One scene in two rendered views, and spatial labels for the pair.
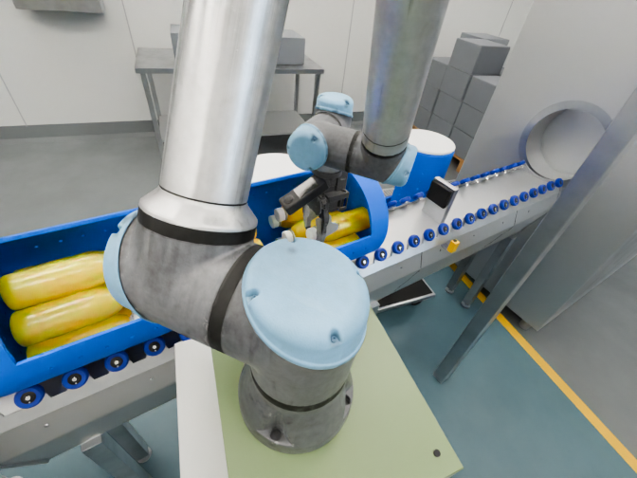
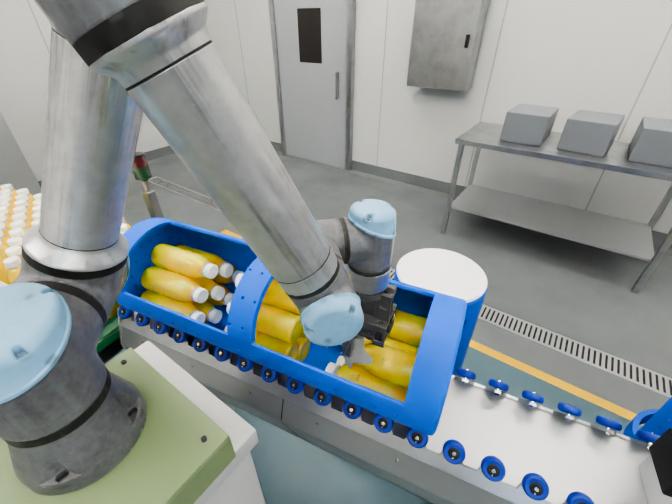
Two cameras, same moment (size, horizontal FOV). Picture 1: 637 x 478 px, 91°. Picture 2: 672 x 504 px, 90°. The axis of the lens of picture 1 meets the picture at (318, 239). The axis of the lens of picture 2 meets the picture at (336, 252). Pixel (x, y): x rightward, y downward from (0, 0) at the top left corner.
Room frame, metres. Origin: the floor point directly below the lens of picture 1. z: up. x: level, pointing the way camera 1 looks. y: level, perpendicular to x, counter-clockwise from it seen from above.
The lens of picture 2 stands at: (0.37, -0.38, 1.69)
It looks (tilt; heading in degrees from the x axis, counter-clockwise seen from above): 34 degrees down; 61
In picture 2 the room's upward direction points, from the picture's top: straight up
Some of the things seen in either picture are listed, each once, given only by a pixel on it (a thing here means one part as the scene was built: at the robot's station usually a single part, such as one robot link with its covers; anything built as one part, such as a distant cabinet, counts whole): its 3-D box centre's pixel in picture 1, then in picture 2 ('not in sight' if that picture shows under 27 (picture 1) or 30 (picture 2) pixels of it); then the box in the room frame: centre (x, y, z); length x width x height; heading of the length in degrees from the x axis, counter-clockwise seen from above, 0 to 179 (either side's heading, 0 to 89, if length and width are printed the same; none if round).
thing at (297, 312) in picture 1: (299, 317); (27, 354); (0.19, 0.01, 1.38); 0.13 x 0.12 x 0.14; 73
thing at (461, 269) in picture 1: (466, 259); not in sight; (1.51, -0.96, 0.31); 0.06 x 0.06 x 0.63; 36
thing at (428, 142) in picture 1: (427, 141); not in sight; (1.54, -0.47, 1.03); 0.28 x 0.28 x 0.01
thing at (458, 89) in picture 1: (474, 101); not in sight; (4.00, -1.62, 0.59); 1.20 x 0.80 x 1.19; 25
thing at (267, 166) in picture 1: (277, 171); (440, 273); (1.07, 0.19, 1.03); 0.28 x 0.28 x 0.01
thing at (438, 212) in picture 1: (437, 200); (668, 473); (1.04, -0.44, 1.00); 0.10 x 0.04 x 0.15; 36
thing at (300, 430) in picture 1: (298, 372); (72, 414); (0.19, 0.00, 1.26); 0.15 x 0.15 x 0.10
